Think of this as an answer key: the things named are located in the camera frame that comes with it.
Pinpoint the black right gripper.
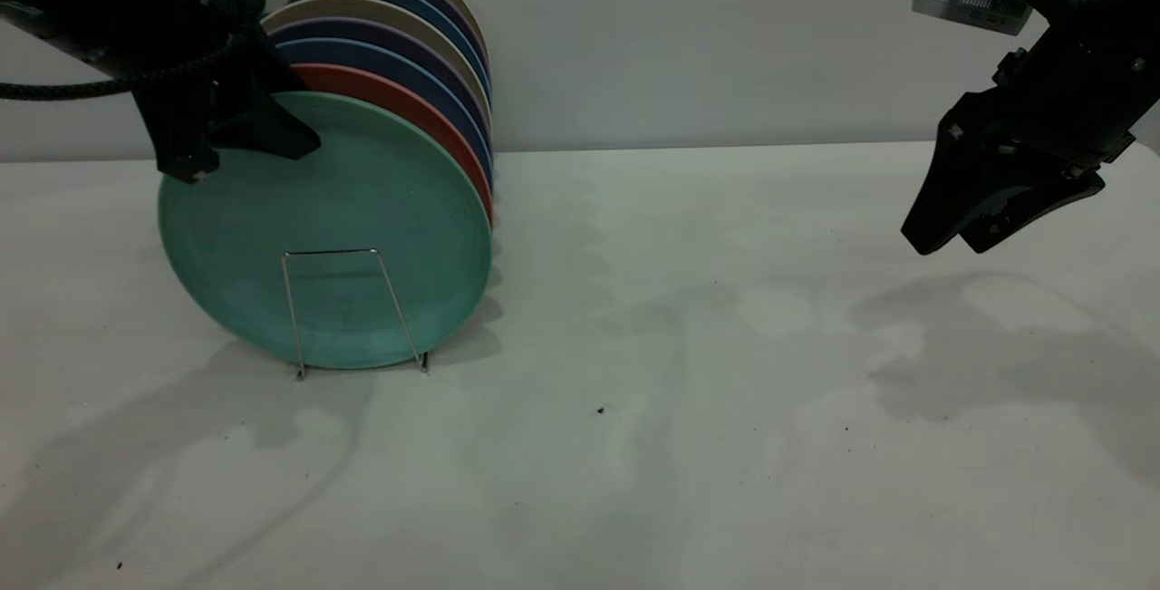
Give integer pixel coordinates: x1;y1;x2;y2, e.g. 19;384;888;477
902;28;1134;256

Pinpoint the pink round plate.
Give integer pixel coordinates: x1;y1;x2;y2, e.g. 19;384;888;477
290;63;496;228

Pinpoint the green round plate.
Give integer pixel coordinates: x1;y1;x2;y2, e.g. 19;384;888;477
159;92;493;371

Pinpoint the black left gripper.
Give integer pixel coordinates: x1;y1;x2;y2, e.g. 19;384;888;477
100;0;323;185

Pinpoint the metal wire plate rack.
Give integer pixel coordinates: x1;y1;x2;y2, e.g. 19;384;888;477
282;248;431;381

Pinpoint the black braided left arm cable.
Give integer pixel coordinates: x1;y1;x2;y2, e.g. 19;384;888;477
0;33;238;102

